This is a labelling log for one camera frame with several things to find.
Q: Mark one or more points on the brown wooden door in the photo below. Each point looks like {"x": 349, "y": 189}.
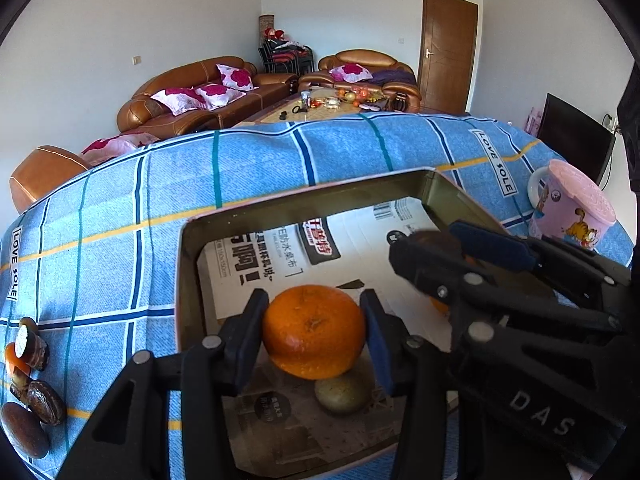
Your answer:
{"x": 448, "y": 46}

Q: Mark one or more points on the brown leather armchair near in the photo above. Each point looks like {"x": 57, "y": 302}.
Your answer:
{"x": 41, "y": 172}

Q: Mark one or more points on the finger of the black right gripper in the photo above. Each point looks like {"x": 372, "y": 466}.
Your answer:
{"x": 502, "y": 250}
{"x": 433, "y": 263}

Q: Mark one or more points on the orange tangerine on cloth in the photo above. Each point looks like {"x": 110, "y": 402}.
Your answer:
{"x": 13, "y": 361}

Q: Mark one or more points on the white magenta pillow middle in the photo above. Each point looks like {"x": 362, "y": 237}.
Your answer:
{"x": 216, "y": 95}

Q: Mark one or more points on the brown leather armchair far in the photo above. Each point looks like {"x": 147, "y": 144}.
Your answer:
{"x": 404, "y": 97}

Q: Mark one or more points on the blue plaid tablecloth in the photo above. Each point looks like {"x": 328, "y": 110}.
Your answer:
{"x": 95, "y": 262}

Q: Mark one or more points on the brown leather armchair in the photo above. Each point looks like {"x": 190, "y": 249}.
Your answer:
{"x": 41, "y": 172}
{"x": 404, "y": 97}

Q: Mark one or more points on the white magenta pillow right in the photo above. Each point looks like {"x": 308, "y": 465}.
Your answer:
{"x": 236, "y": 78}

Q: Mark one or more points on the brown leather three-seat sofa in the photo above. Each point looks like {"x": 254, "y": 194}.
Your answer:
{"x": 141, "y": 113}

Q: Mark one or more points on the black television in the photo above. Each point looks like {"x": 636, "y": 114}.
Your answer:
{"x": 580, "y": 140}

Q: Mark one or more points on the wooden coffee table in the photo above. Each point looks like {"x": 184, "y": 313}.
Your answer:
{"x": 320, "y": 103}

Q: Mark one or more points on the pink cartoon cup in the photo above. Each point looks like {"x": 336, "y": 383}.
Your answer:
{"x": 568, "y": 205}

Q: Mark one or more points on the white magenta armchair pillow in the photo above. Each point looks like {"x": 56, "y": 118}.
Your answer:
{"x": 350, "y": 73}

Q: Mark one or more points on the small orange tangerine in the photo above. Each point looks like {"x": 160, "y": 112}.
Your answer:
{"x": 442, "y": 308}

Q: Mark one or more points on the printed paper sheet in box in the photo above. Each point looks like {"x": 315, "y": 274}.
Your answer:
{"x": 347, "y": 251}

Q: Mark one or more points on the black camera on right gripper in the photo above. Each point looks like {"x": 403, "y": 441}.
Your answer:
{"x": 628, "y": 114}

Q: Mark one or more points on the large orange tangerine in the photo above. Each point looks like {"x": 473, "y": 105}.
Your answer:
{"x": 313, "y": 332}

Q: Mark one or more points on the green round fruit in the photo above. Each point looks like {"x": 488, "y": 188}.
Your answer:
{"x": 343, "y": 394}

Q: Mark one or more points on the purple blanket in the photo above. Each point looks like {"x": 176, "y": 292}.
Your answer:
{"x": 383, "y": 77}

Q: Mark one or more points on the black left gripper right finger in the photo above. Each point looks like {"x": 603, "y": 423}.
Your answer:
{"x": 386, "y": 336}

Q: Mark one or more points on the dark brown fruit half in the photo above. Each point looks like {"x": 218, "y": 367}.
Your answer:
{"x": 45, "y": 402}

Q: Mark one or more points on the white magenta pillow left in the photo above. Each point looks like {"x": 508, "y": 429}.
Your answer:
{"x": 180, "y": 100}

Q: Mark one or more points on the stacked dark chairs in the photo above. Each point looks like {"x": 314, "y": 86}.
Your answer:
{"x": 280, "y": 54}

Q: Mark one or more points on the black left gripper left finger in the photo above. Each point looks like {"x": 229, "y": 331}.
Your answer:
{"x": 242, "y": 337}

